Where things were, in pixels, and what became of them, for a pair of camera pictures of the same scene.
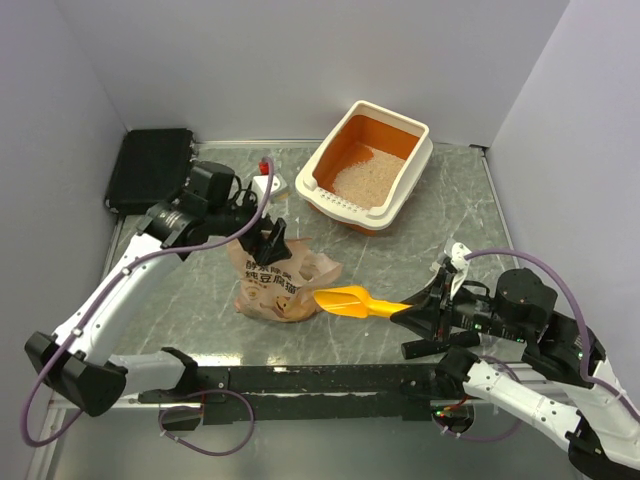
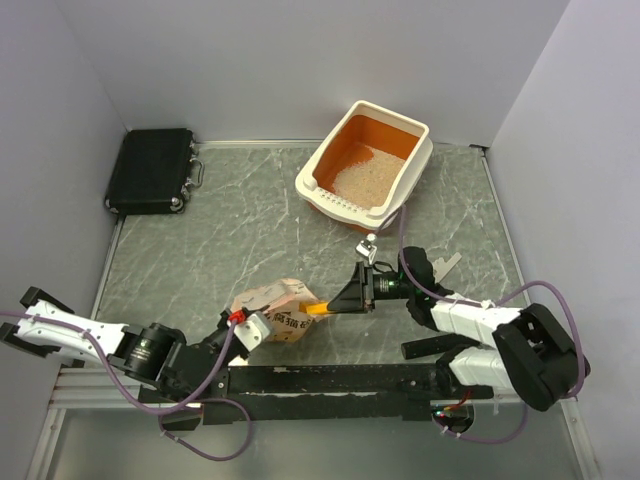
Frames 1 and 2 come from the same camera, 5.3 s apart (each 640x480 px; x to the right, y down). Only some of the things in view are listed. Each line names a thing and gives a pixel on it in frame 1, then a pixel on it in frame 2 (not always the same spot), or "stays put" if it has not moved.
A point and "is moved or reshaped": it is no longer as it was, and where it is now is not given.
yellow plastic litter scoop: x=354 y=301 is moved or reshaped
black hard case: x=153 y=167 stays put
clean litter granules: x=367 y=183 stays put
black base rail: x=278 y=393 stays put
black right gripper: x=432 y=302 -> x=359 y=294
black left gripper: x=270 y=249 -> x=223 y=323
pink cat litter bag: x=283 y=290 is moved or reshaped
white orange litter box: x=365 y=168 stays put
